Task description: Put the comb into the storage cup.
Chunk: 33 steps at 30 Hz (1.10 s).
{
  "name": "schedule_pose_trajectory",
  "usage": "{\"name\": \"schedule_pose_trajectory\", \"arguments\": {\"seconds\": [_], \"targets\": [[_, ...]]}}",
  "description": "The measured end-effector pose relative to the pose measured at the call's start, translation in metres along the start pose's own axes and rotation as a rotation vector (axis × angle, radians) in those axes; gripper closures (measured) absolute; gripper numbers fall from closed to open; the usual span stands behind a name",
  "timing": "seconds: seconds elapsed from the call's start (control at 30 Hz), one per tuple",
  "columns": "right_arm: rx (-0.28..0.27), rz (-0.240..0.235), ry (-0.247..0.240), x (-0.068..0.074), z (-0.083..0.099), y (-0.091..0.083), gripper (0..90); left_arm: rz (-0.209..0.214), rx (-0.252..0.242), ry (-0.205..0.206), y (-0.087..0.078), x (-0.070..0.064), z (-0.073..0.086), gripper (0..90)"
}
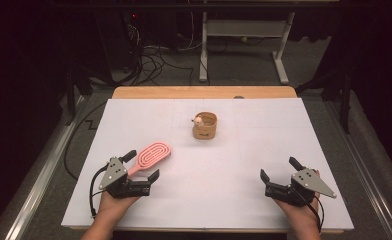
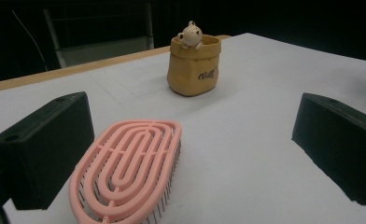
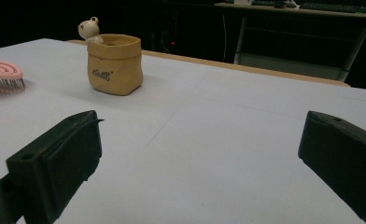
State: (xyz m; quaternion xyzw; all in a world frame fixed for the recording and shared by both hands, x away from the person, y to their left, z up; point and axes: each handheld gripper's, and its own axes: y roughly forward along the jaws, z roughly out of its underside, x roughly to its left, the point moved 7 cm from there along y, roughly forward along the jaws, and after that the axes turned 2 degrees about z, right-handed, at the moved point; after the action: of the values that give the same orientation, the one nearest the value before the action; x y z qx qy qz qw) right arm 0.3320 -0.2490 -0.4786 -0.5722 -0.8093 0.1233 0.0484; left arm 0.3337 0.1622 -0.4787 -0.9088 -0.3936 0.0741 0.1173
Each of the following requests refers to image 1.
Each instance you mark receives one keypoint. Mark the small pale animal figure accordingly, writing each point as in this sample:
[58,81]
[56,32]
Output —
[198,120]

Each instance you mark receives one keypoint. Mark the pink hairbrush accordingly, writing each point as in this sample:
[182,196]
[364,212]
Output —
[154,153]

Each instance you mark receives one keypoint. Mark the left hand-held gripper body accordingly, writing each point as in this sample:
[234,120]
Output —
[113,173]

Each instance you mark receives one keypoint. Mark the small yellow-green ball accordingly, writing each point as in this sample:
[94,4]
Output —
[244,39]

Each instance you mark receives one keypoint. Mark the aluminium rail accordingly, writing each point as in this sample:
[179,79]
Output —
[367,180]
[40,180]

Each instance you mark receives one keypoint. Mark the white metal desk frame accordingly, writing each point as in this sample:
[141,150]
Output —
[244,28]

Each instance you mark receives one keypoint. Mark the round wooden cup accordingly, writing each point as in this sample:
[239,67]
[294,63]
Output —
[204,131]

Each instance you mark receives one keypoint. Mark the person's left hand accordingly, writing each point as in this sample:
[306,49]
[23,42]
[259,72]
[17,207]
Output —
[114,205]

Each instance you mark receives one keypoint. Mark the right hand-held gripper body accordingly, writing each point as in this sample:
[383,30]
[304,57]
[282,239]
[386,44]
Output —
[309,186]

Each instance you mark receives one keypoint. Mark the dark computer tower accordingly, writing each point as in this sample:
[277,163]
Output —
[117,40]

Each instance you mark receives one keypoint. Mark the black metal stand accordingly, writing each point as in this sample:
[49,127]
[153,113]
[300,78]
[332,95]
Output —
[72,90]
[345,100]

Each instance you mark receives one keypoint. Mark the person's right hand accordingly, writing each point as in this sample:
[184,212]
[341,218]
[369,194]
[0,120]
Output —
[300,215]

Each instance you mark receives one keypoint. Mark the white board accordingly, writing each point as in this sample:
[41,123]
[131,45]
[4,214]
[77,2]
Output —
[217,186]

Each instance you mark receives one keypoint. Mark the wooden table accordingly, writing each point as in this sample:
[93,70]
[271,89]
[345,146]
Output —
[200,92]

